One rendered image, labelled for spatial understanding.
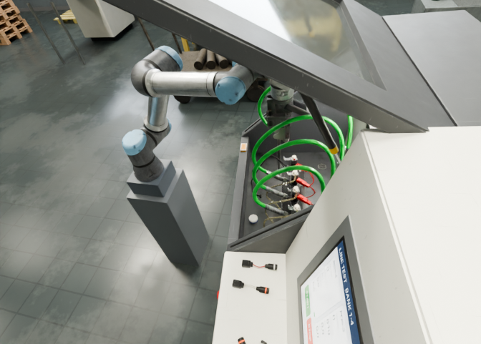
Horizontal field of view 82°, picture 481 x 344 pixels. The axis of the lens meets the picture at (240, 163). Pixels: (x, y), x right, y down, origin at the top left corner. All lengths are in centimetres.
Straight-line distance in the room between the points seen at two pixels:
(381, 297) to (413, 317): 7
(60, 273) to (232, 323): 184
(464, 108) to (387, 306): 51
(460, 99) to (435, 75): 11
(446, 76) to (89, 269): 238
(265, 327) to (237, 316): 9
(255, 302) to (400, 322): 60
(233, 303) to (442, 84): 86
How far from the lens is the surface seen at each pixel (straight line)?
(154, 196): 153
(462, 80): 92
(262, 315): 97
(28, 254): 288
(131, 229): 250
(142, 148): 136
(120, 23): 621
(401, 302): 44
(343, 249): 59
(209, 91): 85
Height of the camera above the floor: 192
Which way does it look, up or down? 46 degrees down
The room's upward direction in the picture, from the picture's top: 9 degrees counter-clockwise
